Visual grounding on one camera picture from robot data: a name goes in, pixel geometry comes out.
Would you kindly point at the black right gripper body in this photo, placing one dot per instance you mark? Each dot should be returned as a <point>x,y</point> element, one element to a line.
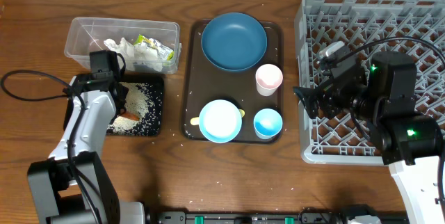
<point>334,104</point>

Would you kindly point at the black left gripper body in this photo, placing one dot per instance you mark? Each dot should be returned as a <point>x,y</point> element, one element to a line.
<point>125,90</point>

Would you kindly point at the white tissue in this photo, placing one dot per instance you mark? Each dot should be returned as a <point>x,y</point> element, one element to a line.
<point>135,58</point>

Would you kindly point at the pink cup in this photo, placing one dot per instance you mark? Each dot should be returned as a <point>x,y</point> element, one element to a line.
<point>268,78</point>

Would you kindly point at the orange carrot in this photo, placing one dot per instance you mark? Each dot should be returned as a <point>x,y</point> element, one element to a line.
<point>130,116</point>

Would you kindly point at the green snack wrapper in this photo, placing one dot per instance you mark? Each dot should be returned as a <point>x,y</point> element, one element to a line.
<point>164,53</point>

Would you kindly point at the light blue rice bowl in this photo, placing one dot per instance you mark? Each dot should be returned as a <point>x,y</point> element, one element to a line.
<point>220,121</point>

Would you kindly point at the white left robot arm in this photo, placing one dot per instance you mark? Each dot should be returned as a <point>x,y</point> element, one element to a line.
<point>72,185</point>

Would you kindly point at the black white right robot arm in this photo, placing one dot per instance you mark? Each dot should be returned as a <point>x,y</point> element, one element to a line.
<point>411,143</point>

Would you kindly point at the black waste tray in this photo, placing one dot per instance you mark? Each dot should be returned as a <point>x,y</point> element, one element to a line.
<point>138,101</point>

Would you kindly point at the grey dishwasher rack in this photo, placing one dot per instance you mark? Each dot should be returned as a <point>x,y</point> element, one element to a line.
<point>318,23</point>

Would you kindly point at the clear plastic bin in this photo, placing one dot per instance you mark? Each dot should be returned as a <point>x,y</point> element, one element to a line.
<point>87,34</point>

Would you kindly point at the small blue cup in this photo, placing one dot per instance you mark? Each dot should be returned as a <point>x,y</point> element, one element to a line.
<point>267,123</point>

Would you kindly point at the spilled white rice pile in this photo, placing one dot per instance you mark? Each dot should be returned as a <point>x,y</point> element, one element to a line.
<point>144,100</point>

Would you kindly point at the dark blue plate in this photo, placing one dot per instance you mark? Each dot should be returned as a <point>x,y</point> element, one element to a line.
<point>234,42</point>

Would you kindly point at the dark brown serving tray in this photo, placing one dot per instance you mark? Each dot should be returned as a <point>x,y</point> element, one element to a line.
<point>205,82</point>

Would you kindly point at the yellow plastic spoon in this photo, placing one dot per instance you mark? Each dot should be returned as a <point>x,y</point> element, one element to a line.
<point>196,120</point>

